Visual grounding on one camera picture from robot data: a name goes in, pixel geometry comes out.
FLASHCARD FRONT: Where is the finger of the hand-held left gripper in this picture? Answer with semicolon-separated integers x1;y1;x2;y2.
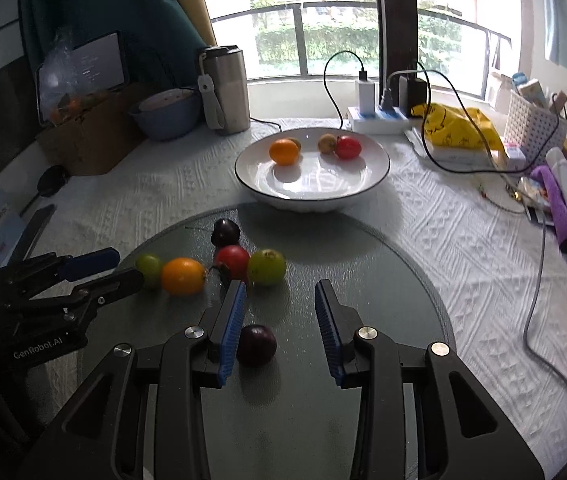
18;268;145;333
0;247;122;303

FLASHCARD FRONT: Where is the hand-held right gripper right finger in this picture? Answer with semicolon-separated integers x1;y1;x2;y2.
313;279;547;480

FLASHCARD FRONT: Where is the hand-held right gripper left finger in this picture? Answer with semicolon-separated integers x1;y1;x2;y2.
18;280;249;480

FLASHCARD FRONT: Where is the dark purple plum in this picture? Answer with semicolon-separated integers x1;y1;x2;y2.
211;218;241;248
236;324;278;367

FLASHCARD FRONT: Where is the white ceramic bowl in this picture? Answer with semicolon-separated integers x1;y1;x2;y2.
234;130;391;213

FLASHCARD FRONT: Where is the green grape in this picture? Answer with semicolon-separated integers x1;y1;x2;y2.
136;253;163;289

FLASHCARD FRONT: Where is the black flat tool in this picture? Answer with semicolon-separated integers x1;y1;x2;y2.
10;204;58;267

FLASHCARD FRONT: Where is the orange citrus fruit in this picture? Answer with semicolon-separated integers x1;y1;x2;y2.
161;257;207;297
269;139;300;166

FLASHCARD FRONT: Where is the red tomato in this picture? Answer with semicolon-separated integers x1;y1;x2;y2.
214;245;251;281
335;136;363;160

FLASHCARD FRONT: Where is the green tomato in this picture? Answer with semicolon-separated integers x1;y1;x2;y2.
247;249;287;287

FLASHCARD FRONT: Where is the round glass table mat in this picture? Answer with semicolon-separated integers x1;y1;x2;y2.
77;203;458;480

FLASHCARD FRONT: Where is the black rounded object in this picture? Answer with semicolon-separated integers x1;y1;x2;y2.
36;165;70;197

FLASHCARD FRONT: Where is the white blue paper packet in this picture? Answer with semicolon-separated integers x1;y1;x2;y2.
0;190;31;271

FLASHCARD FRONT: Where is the brown cardboard box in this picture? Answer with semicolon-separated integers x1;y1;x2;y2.
36;82;159;177

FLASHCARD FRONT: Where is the blue bowl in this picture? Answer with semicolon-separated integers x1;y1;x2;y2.
128;88;201;141

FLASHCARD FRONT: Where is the clear plastic bag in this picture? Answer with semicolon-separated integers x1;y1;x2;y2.
38;30;114;126

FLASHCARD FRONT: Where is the tablet screen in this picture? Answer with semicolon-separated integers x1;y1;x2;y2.
37;31;130;126

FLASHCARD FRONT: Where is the white power strip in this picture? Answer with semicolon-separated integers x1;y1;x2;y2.
346;105;413;135

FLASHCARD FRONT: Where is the white flat box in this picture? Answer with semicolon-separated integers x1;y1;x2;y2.
404;127;510;171

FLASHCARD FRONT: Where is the teal curtain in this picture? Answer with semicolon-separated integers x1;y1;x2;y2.
17;0;216;101

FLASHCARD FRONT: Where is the white charger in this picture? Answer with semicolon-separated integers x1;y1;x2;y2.
354;79;377;111

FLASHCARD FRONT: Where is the yellow plastic bag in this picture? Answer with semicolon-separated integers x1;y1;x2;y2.
410;102;507;161

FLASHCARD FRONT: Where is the black charger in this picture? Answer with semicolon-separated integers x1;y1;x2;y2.
397;75;429;116

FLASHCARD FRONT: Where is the small white box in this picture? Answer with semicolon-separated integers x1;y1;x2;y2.
502;143;527;171

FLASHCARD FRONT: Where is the white plastic basket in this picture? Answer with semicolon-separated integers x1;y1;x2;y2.
502;89;567;156

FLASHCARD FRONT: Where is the white carton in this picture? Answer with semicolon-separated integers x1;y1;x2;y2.
512;72;550;110

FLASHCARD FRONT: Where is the balcony railing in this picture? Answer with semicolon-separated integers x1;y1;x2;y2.
210;1;513;98

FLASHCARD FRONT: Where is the grey cable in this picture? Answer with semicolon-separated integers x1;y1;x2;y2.
523;220;567;443

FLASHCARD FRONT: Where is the steel tumbler with strap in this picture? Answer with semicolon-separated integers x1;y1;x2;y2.
197;45;252;135

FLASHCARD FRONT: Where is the black charger cable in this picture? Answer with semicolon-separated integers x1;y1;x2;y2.
250;50;368;132

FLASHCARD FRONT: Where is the long black cable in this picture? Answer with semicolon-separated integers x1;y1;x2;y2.
386;62;567;177

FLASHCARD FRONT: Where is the dark window post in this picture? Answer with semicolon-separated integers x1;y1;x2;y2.
372;0;419;111

